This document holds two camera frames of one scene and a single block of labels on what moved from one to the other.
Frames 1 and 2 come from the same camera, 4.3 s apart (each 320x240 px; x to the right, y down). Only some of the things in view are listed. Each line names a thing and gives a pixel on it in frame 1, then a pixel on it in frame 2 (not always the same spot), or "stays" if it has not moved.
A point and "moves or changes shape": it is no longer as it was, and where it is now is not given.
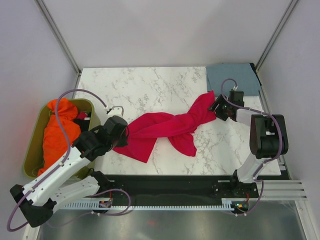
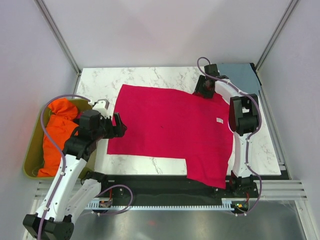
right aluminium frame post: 272,41 stays
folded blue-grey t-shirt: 222,78 stays
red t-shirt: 145,129 moves or changes shape
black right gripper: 218,101 to 199,88
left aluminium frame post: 60,37 stays
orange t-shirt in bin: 55,145 stays
